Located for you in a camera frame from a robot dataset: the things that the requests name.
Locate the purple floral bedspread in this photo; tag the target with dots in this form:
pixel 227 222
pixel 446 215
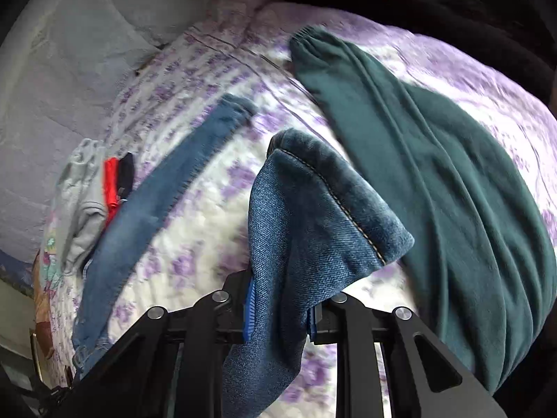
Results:
pixel 209 209

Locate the red garment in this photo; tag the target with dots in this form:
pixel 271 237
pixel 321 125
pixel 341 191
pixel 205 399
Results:
pixel 112 183

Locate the dark cloth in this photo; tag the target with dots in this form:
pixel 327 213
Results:
pixel 478 17

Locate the black garment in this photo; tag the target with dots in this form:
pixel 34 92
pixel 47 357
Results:
pixel 126 174

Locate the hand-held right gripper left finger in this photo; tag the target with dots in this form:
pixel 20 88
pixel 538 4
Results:
pixel 249 313

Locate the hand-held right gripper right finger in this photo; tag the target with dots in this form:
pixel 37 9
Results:
pixel 313 328

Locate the grey garment with print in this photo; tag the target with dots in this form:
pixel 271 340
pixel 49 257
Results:
pixel 82 209

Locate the blue denim jeans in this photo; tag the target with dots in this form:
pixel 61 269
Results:
pixel 300 226

